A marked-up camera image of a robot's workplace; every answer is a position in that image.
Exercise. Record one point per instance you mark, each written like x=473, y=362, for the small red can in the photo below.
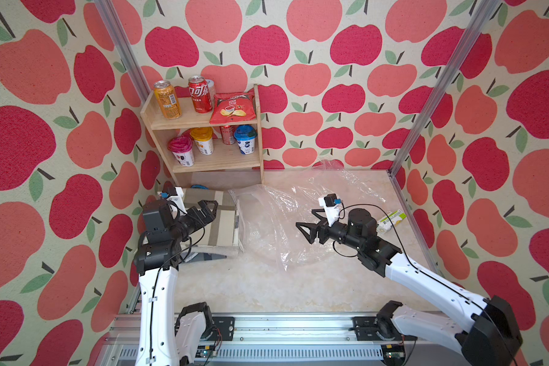
x=228, y=134

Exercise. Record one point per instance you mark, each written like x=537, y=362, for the beige brown striped scarf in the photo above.
x=222, y=235

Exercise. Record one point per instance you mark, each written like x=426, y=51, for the blue lid cup on shelf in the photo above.
x=245, y=136

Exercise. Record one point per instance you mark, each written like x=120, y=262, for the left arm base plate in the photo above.
x=224, y=327

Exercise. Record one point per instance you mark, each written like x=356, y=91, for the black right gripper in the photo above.
x=314, y=230

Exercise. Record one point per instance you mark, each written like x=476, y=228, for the red chips bag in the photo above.
x=233, y=107

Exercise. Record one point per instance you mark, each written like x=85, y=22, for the green white small box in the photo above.
x=388, y=222

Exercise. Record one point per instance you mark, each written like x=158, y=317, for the clear plastic vacuum bag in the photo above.
x=268, y=213

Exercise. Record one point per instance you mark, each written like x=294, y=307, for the wooden two-tier shelf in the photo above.
x=194, y=152

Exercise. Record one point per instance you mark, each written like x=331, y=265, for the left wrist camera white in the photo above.
x=175, y=195

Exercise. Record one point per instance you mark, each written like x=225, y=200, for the red cola can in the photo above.
x=200, y=94

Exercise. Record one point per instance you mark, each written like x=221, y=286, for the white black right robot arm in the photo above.
x=483, y=330

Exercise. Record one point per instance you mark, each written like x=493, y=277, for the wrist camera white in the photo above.
x=175, y=195
x=332, y=206

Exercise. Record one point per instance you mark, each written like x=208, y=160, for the yellow lid cup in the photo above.
x=203, y=138

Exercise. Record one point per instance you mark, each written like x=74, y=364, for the orange soda can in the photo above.
x=167, y=99

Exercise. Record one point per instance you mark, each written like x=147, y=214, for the aluminium front rail frame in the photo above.
x=272, y=339

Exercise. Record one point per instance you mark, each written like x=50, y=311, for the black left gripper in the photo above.
x=210, y=216

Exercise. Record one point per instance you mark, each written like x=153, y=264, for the dark plaid grey scarf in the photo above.
x=199, y=257

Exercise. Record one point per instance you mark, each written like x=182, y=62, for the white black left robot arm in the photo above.
x=167, y=338

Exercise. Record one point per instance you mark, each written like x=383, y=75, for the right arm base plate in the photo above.
x=367, y=329

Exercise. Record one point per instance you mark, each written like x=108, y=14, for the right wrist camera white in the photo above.
x=332, y=206

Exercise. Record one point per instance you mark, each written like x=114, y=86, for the pink lid cup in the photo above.
x=182, y=149

